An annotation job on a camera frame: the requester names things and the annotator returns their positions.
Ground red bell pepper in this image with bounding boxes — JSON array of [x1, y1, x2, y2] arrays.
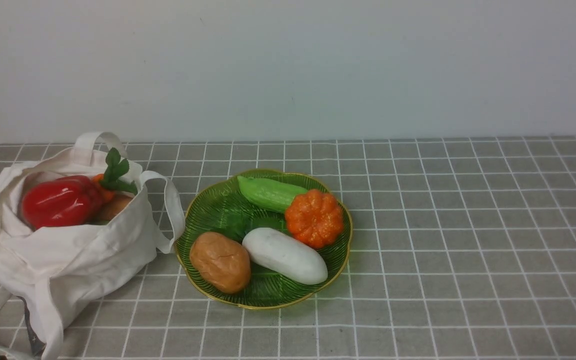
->
[[20, 175, 104, 230]]

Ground brown potato in bag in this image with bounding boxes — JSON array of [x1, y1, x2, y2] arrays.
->
[[91, 193, 133, 224]]

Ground white cloth tote bag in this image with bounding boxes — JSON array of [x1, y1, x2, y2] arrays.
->
[[0, 131, 186, 360]]

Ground green cucumber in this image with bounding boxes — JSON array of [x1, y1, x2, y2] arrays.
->
[[237, 175, 308, 214]]

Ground orange pumpkin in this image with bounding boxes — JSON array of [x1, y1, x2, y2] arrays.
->
[[284, 189, 345, 250]]

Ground white radish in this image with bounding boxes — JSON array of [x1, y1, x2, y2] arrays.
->
[[242, 227, 329, 285]]

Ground green glass plate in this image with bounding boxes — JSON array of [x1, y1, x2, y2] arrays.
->
[[176, 169, 354, 310]]

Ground brown potato on plate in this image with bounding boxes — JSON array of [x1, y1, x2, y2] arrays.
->
[[189, 231, 252, 294]]

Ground orange carrot with green leaves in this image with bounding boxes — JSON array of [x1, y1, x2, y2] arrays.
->
[[91, 148, 138, 205]]

